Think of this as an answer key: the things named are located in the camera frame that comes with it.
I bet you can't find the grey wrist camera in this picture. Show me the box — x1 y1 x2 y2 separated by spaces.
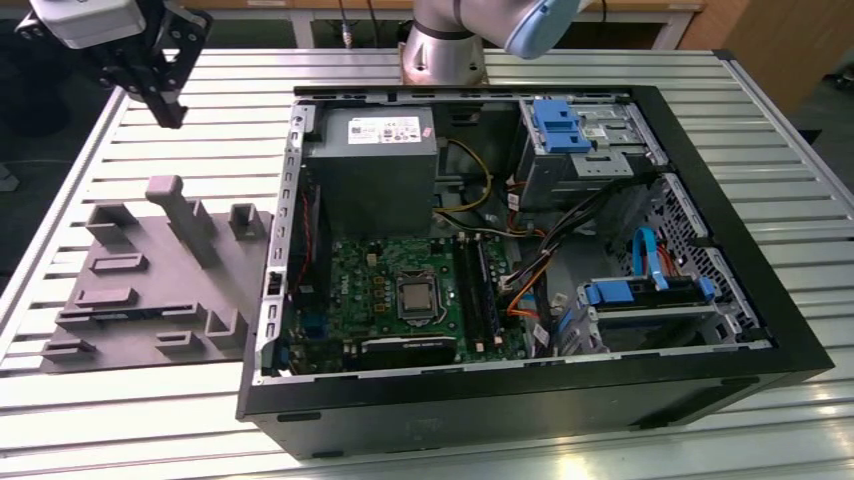
29 0 147 50

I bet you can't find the CPU socket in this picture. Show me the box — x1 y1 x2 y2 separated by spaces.
391 268 448 327

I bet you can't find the blue plastic drive latch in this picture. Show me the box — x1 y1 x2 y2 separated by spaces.
532 99 594 155

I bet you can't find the grey metal disk bay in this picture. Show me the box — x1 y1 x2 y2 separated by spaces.
552 299 775 356

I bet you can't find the black PC case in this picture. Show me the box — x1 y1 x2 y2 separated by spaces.
233 83 837 460

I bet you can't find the grey power supply unit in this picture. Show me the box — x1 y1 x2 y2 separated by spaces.
303 105 442 236

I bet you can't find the installed RAM stick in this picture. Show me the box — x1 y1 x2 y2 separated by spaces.
474 238 502 347

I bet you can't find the wooden desk with white frame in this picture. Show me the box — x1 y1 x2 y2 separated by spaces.
152 0 709 51

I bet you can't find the wooden cabinet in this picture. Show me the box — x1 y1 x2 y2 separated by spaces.
679 0 854 119

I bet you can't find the blue RAM stick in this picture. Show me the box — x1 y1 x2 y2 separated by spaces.
83 310 168 322

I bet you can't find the yellow and black wire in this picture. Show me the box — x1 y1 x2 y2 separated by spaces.
432 138 495 216

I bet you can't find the silver CPU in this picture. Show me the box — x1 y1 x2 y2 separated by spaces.
398 284 435 309

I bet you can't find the black cable bundle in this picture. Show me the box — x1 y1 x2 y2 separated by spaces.
499 172 659 296

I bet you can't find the black RAM slot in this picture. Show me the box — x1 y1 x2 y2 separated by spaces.
452 234 476 351

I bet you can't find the black graphics card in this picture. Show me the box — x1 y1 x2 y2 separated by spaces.
343 335 462 371

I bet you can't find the grey metal drive cage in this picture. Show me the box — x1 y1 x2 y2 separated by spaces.
516 97 669 211

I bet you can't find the hard disk in blue carrier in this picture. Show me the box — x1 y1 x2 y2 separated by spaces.
578 277 719 309

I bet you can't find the blue flat data wire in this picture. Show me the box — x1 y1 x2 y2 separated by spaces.
630 227 673 292

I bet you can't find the thin cable with silver plug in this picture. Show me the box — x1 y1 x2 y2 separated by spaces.
336 0 356 50

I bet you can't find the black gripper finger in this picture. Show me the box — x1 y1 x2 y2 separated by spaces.
97 47 187 129
163 8 216 94

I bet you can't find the green motherboard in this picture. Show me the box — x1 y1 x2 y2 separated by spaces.
286 234 535 374

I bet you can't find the grey parts rack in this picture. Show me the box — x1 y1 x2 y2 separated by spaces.
39 174 276 375

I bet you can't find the orange yellow red wire bundle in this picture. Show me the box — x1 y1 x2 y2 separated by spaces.
500 172 543 240

